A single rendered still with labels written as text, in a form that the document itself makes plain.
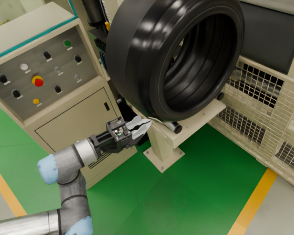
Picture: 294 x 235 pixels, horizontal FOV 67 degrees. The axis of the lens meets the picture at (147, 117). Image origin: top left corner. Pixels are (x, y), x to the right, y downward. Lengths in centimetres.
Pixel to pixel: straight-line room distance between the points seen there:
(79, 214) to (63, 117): 84
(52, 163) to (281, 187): 164
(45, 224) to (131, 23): 62
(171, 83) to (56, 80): 64
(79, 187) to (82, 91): 77
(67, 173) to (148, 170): 134
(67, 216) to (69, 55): 88
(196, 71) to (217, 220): 107
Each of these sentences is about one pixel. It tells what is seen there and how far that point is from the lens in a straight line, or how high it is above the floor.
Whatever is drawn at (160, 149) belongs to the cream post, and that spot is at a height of 20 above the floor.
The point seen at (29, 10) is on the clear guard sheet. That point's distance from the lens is 118.
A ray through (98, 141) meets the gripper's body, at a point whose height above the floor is 121.
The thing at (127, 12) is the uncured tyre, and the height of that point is 140.
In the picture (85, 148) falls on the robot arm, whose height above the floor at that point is 122.
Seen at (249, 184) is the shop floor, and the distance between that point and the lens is 190.
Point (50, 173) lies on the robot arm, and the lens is 66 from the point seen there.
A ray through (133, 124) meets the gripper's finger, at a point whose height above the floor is 116.
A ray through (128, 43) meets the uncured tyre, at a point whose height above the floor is 135.
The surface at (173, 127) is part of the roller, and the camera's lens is 100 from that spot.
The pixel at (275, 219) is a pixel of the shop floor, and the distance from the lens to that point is 185.
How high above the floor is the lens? 172
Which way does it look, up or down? 49 degrees down
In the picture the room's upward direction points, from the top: 17 degrees counter-clockwise
